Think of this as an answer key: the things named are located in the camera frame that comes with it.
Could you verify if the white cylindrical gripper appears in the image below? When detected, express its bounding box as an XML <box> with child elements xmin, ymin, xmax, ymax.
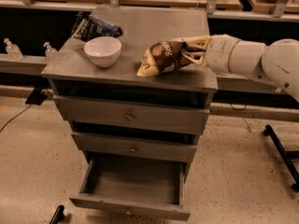
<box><xmin>179</xmin><ymin>35</ymin><xmax>240</xmax><ymax>74</ymax></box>

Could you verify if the brown chip bag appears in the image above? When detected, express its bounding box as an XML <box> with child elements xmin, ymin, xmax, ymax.
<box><xmin>137</xmin><ymin>41</ymin><xmax>201</xmax><ymax>77</ymax></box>

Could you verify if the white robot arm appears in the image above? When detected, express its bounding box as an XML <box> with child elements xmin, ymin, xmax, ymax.
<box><xmin>181</xmin><ymin>35</ymin><xmax>299</xmax><ymax>102</ymax></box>

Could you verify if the grey top drawer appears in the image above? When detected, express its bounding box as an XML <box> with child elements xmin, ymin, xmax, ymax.
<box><xmin>54</xmin><ymin>95</ymin><xmax>209</xmax><ymax>134</ymax></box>

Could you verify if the grey wooden drawer cabinet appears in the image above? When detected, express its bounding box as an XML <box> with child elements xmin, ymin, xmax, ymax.
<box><xmin>40</xmin><ymin>6</ymin><xmax>219</xmax><ymax>173</ymax></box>

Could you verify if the dark blue chip bag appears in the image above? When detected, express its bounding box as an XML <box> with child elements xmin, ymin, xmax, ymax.
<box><xmin>71</xmin><ymin>12</ymin><xmax>122</xmax><ymax>42</ymax></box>

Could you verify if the grey middle drawer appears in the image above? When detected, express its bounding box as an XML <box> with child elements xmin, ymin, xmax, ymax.
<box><xmin>72</xmin><ymin>132</ymin><xmax>196</xmax><ymax>162</ymax></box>

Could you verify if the grey open bottom drawer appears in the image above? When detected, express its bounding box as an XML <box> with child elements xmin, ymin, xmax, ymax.
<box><xmin>69</xmin><ymin>154</ymin><xmax>190</xmax><ymax>221</ymax></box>

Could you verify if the white ceramic bowl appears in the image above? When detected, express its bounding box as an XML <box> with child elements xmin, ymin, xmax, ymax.
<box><xmin>84</xmin><ymin>36</ymin><xmax>121</xmax><ymax>67</ymax></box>

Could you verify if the black stand leg right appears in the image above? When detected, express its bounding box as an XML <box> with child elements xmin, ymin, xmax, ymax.
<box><xmin>263</xmin><ymin>125</ymin><xmax>299</xmax><ymax>192</ymax></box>

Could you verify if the clear pump sanitizer bottle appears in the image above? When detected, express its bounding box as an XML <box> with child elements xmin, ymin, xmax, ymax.
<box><xmin>43</xmin><ymin>42</ymin><xmax>57</xmax><ymax>62</ymax></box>

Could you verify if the black box on floor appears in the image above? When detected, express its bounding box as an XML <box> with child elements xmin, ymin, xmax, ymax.
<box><xmin>25</xmin><ymin>87</ymin><xmax>47</xmax><ymax>105</ymax></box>

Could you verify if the clear pump bottle far left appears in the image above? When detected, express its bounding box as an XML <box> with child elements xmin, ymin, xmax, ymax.
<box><xmin>4</xmin><ymin>38</ymin><xmax>23</xmax><ymax>61</ymax></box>

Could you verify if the black bar bottom left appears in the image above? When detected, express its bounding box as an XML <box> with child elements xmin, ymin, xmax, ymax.
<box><xmin>50</xmin><ymin>205</ymin><xmax>64</xmax><ymax>224</ymax></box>

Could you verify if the grey metal shelf rail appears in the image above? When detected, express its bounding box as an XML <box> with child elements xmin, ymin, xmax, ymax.
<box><xmin>0</xmin><ymin>53</ymin><xmax>286</xmax><ymax>95</ymax></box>

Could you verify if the black floor cable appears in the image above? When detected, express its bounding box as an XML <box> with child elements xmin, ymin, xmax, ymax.
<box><xmin>0</xmin><ymin>105</ymin><xmax>32</xmax><ymax>133</ymax></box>

